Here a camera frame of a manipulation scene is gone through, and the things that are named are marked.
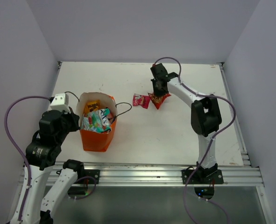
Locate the teal Fox's candy bag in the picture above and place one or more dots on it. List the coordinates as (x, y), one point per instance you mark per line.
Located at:
(96, 121)

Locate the aluminium mounting rail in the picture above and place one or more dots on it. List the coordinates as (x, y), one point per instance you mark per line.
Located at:
(145, 175)

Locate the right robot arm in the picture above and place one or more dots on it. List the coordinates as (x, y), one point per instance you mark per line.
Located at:
(205, 114)

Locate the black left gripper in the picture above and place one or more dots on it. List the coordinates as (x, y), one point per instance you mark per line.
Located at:
(74, 117)

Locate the black left base bracket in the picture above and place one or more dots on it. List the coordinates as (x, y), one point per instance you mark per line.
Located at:
(89, 176)

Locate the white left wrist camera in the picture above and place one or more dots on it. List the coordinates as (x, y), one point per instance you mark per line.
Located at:
(60, 102)

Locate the red nuts snack packet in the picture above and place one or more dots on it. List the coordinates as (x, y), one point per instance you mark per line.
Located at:
(158, 101)

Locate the pink candy packet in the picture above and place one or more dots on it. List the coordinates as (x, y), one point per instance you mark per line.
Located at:
(141, 100)

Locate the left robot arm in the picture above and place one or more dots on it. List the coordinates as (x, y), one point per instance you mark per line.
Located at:
(35, 206)

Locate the black base bracket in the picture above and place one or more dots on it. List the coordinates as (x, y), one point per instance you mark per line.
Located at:
(89, 176)
(202, 176)

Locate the orange paper bag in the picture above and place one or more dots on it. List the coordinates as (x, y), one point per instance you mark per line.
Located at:
(92, 141)

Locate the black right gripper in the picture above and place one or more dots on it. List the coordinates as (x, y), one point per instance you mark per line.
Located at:
(157, 93)

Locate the black right base bracket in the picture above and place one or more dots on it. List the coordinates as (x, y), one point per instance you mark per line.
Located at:
(202, 176)

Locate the yellow potato chips bag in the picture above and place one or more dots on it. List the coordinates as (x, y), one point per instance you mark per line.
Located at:
(91, 106)

